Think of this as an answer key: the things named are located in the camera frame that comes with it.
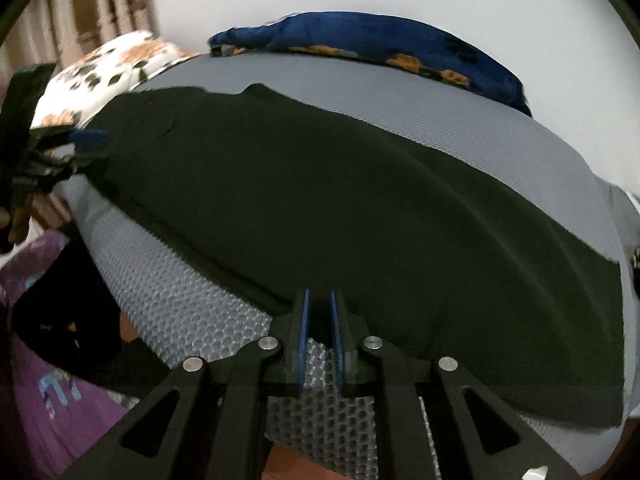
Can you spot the black pants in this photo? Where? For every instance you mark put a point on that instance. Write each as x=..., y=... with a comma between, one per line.
x=267, y=195

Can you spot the purple patterned clothing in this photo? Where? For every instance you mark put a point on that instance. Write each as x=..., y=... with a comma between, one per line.
x=59, y=416

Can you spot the white floral pillow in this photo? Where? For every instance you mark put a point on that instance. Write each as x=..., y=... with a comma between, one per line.
x=82, y=89

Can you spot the beige curtain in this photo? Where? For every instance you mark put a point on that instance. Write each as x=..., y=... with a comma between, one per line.
x=62, y=31

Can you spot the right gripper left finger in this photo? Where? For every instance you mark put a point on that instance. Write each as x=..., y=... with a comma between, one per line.
x=296, y=344

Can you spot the blue patterned pillow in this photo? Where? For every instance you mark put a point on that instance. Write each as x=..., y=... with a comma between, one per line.
x=408, y=45

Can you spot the grey textured mattress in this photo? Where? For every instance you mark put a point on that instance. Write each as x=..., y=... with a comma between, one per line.
x=180, y=310

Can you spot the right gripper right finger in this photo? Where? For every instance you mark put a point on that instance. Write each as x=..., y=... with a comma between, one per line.
x=345, y=346

